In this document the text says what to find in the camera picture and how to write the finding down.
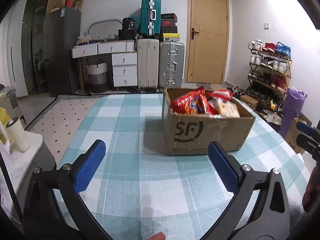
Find red cookie snack packet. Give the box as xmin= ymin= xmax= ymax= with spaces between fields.
xmin=207 ymin=89 xmax=234 ymax=101

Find black refrigerator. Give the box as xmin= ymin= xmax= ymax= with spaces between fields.
xmin=43 ymin=7 xmax=81 ymax=96

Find person's right hand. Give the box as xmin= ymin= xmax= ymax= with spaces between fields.
xmin=302 ymin=166 xmax=319 ymax=213

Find stacked shoe boxes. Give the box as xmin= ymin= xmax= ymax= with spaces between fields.
xmin=160 ymin=13 xmax=180 ymax=42

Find purple bag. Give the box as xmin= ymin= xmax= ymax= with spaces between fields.
xmin=279 ymin=86 xmax=307 ymax=137

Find dark glass cabinet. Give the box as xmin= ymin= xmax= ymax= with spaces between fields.
xmin=21 ymin=0 xmax=62 ymax=95

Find teal suitcase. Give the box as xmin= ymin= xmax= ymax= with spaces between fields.
xmin=140 ymin=0 xmax=162 ymax=36

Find checkered teal tablecloth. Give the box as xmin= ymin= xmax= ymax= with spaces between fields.
xmin=52 ymin=93 xmax=309 ymax=240

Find beige suitcase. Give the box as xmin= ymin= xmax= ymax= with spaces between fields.
xmin=137 ymin=38 xmax=159 ymax=89

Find small cardboard box on floor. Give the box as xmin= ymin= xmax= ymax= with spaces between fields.
xmin=240 ymin=95 xmax=258 ymax=109

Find cardboard SF box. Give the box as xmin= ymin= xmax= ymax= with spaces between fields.
xmin=162 ymin=88 xmax=255 ymax=155

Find clear bread pastry pack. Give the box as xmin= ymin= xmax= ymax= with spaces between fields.
xmin=216 ymin=99 xmax=240 ymax=118

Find wooden shoe rack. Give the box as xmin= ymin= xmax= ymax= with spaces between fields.
xmin=246 ymin=49 xmax=292 ymax=112

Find dotted floor rug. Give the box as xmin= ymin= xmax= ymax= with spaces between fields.
xmin=24 ymin=93 xmax=166 ymax=167

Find red chip bag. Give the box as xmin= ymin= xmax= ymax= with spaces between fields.
xmin=170 ymin=86 xmax=218 ymax=115

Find cream tumbler cup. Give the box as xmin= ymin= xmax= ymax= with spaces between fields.
xmin=6 ymin=116 xmax=30 ymax=152

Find silver suitcase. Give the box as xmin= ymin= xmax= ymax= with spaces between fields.
xmin=158 ymin=41 xmax=184 ymax=88

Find white electric kettle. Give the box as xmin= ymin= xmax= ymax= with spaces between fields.
xmin=0 ymin=107 xmax=12 ymax=155

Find white drawer desk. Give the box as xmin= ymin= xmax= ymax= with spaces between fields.
xmin=72 ymin=40 xmax=138 ymax=89

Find black box on desk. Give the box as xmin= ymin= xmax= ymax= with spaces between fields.
xmin=118 ymin=17 xmax=136 ymax=40

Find wooden door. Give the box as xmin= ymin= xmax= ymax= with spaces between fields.
xmin=185 ymin=0 xmax=229 ymax=84

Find woven laundry basket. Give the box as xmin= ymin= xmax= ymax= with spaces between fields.
xmin=86 ymin=60 xmax=108 ymax=93

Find person's left hand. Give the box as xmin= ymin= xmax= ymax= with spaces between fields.
xmin=147 ymin=232 xmax=166 ymax=240

